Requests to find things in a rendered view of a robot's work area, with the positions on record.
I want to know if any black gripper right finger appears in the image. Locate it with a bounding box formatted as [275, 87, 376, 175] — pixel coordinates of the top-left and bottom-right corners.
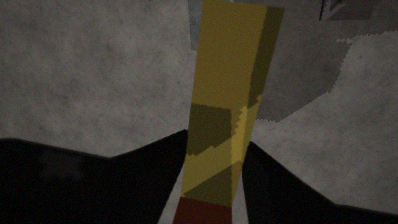
[242, 141, 398, 224]

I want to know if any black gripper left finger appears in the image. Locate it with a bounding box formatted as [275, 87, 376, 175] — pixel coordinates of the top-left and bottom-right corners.
[0, 129, 188, 224]

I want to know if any yellow and red bar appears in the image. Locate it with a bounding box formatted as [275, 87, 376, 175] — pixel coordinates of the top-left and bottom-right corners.
[172, 0, 285, 224]

